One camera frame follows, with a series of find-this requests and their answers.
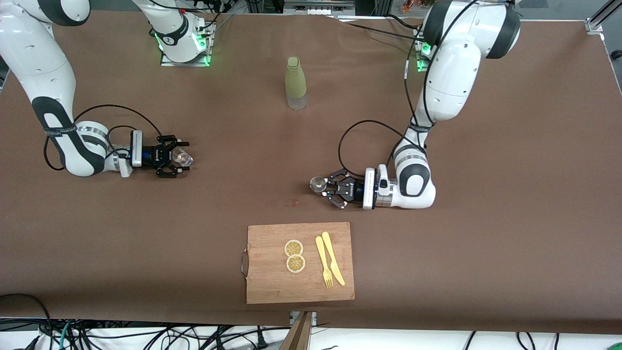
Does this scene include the yellow plastic fork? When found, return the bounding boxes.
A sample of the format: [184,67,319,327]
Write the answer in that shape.
[315,236,334,288]

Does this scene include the clear glass measuring beaker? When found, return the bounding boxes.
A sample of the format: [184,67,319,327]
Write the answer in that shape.
[171,148,194,167]

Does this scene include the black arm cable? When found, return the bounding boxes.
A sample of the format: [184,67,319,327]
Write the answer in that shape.
[44,105,164,171]
[339,0,479,172]

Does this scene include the wooden post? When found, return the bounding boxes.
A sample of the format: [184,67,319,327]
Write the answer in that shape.
[279,311,314,350]

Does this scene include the black base power cable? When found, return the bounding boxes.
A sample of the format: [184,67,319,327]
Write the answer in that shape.
[335,14,423,44]

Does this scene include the aluminium frame profile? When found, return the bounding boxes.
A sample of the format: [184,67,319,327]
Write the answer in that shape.
[283,0,355,15]

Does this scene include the brown table cover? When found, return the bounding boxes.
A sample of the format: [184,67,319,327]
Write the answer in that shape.
[0,9,622,336]

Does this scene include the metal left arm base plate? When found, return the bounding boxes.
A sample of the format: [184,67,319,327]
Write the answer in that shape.
[415,27,435,72]

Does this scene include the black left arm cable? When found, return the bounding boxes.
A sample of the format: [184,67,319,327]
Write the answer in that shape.
[339,0,479,172]

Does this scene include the wooden cutting board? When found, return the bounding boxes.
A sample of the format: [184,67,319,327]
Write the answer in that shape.
[246,222,355,305]

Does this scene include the yellow plastic knife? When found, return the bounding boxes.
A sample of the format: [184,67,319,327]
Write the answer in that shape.
[321,231,346,286]

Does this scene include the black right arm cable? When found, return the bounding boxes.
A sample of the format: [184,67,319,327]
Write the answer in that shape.
[44,105,164,171]

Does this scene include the green sleeved glass bottle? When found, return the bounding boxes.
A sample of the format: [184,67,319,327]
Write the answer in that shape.
[285,56,308,110]

